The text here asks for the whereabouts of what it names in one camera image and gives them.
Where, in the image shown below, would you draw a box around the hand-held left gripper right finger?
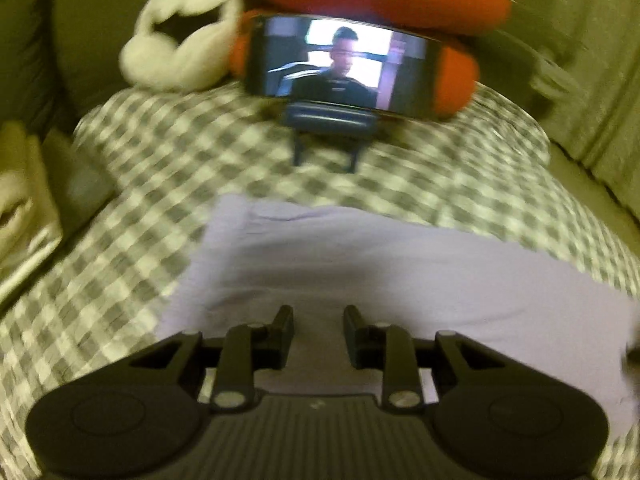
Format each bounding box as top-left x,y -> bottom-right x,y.
342,305 -> 507,408

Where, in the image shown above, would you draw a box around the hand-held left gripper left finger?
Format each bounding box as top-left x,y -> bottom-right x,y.
127,304 -> 295,408

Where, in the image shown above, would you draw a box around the lavender pants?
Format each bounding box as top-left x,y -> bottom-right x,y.
152,194 -> 640,411

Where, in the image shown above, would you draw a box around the folded cream clothes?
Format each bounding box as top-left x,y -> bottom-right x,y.
0,120 -> 63,301

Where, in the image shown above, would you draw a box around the grey white checkered blanket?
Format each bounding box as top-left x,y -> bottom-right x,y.
0,85 -> 640,480

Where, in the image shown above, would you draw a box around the blue phone stand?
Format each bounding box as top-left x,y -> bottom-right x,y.
280,102 -> 381,175

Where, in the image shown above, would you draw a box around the black smartphone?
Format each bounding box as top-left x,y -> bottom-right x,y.
242,10 -> 446,121

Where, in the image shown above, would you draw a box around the white fluffy earmuffs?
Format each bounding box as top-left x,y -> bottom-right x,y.
119,0 -> 244,92

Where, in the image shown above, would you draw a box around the star patterned curtain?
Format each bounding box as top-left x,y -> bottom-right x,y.
500,0 -> 640,211

